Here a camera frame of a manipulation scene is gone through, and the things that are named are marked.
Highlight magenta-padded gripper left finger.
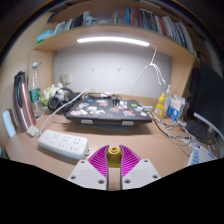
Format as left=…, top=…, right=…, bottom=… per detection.
left=67, top=144, right=110, bottom=191

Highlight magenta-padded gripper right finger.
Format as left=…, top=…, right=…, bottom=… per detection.
left=118, top=144, right=162, bottom=191

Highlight yellow charger block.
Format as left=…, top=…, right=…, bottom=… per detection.
left=106, top=145, right=123, bottom=169

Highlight white power strip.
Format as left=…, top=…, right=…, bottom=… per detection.
left=37, top=129, right=90, bottom=161

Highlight grey laptop stand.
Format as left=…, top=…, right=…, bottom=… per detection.
left=79, top=119, right=136, bottom=129

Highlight yellow squeeze bottle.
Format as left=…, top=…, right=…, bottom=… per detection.
left=154, top=92, right=167, bottom=118

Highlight black laptop with stickers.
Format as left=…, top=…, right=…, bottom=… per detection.
left=65, top=97, right=153, bottom=125

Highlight small beige eraser block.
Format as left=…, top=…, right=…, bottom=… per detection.
left=26, top=124, right=40, bottom=138

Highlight blue and white box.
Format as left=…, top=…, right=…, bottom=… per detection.
left=166, top=93, right=186, bottom=122

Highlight clear spray bottle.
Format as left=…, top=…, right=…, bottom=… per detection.
left=164, top=84, right=173, bottom=114

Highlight black headphones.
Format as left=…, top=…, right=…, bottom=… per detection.
left=47, top=87, right=76, bottom=113

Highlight green and white plush toy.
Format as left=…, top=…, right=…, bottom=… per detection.
left=40, top=83, right=64, bottom=106

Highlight white paper roll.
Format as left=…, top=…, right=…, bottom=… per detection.
left=2, top=109, right=17, bottom=138

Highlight pink metal thermos flask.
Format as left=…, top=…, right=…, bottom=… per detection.
left=12, top=70, right=37, bottom=133

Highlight clear green-labelled plastic bottle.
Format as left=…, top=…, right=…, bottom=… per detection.
left=28, top=61, right=44, bottom=120

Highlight black computer monitor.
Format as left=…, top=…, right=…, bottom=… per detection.
left=184, top=63, right=224, bottom=141

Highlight white LED light bar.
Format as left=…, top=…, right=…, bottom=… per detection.
left=76, top=36, right=151, bottom=47

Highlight wooden shelf unit with books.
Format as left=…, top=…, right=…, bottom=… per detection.
left=31, top=0, right=201, bottom=64

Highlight tangled black desk cables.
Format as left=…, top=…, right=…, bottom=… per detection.
left=146, top=109, right=201, bottom=158

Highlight white power strip cable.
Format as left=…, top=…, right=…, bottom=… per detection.
left=38, top=87, right=96, bottom=137

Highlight white wall socket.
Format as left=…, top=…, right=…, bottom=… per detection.
left=60, top=73, right=73, bottom=85

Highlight white hanging lamp cable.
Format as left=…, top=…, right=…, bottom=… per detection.
left=130, top=44, right=168, bottom=96

